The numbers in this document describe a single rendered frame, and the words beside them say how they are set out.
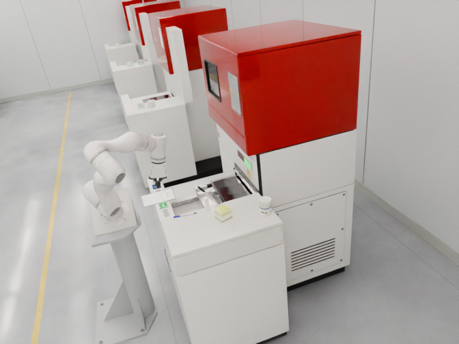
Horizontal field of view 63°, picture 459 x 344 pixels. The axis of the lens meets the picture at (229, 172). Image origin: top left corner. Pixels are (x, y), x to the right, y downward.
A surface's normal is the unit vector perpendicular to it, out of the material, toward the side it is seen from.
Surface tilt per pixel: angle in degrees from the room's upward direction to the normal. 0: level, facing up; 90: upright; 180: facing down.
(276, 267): 90
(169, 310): 0
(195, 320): 90
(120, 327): 0
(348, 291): 0
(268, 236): 90
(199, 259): 90
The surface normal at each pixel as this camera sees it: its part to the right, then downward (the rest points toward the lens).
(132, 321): -0.11, -0.87
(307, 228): 0.32, 0.42
